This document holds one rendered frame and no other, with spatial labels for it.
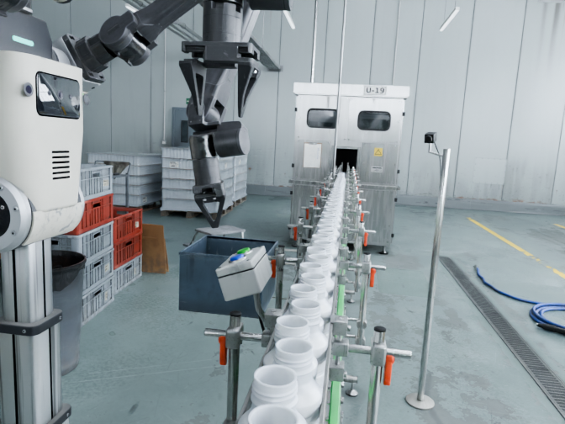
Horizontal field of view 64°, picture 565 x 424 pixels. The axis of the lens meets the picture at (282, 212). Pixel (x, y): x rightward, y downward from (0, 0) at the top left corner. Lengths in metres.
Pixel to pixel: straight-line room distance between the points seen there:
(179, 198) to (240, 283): 6.95
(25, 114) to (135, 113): 11.59
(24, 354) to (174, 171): 6.80
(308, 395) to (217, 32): 0.48
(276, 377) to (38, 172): 0.73
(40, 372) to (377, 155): 5.01
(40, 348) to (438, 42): 11.10
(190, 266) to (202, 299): 0.13
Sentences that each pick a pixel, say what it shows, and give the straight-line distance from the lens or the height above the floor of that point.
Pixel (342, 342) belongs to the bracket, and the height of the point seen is 1.09.
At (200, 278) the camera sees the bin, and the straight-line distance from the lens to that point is 1.66.
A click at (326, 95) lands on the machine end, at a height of 1.96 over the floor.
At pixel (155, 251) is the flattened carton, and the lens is 4.62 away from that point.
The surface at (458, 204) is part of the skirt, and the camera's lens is 11.61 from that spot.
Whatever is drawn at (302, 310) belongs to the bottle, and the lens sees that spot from 0.54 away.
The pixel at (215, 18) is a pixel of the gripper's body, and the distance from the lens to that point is 0.68.
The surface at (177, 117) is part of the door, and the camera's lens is 12.05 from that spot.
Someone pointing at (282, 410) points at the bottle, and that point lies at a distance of 0.36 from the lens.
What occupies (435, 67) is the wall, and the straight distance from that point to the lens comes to 11.56.
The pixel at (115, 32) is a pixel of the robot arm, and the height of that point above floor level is 1.59.
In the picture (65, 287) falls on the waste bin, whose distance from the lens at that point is 2.72.
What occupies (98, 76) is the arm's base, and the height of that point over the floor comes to 1.50.
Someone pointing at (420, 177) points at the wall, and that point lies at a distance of 11.41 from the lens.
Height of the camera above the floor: 1.36
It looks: 9 degrees down
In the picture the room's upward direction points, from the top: 3 degrees clockwise
